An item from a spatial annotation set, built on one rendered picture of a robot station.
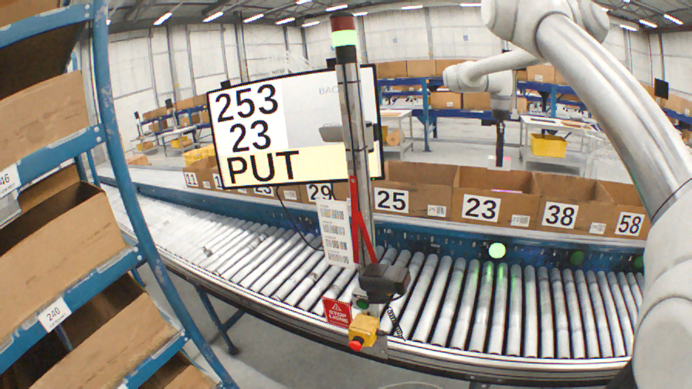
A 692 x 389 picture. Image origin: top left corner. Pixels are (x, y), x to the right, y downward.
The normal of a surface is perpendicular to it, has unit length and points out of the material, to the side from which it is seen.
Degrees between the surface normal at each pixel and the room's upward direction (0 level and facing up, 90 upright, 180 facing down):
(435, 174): 90
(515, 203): 91
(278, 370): 0
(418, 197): 90
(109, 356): 91
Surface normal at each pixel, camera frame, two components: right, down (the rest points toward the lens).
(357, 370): -0.11, -0.91
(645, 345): -0.99, 0.15
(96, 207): 0.89, 0.09
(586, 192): -0.46, 0.39
